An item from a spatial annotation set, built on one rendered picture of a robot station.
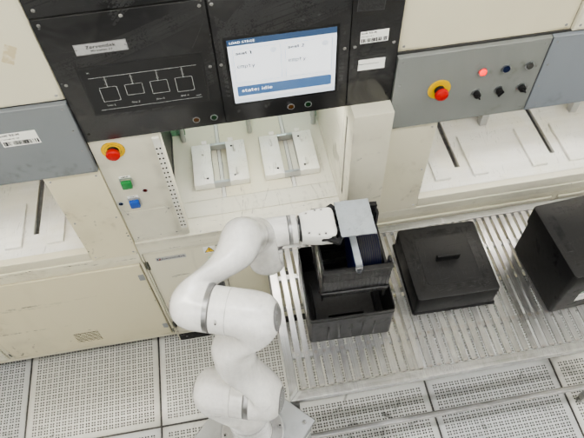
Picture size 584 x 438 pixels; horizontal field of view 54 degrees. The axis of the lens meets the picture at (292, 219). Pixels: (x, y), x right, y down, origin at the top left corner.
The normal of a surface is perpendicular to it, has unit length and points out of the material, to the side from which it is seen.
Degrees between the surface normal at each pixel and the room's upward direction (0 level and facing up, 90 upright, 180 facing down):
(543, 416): 0
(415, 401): 0
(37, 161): 90
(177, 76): 90
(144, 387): 0
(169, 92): 90
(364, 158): 90
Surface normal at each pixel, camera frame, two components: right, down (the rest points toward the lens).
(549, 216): -0.03, -0.57
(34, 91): 0.17, 0.80
